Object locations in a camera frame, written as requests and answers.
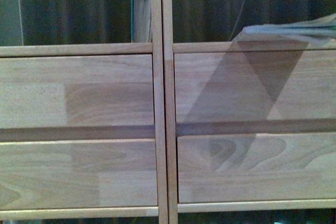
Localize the white illustrated paperback book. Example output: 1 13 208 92
233 13 335 47

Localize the right wooden shelf unit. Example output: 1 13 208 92
162 0 335 223

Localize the wooden shelf unit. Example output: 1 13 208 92
1 0 169 223
162 0 335 223

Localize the left wooden shelf unit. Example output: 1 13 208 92
1 0 169 223

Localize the dark green curtain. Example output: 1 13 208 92
1 0 335 46

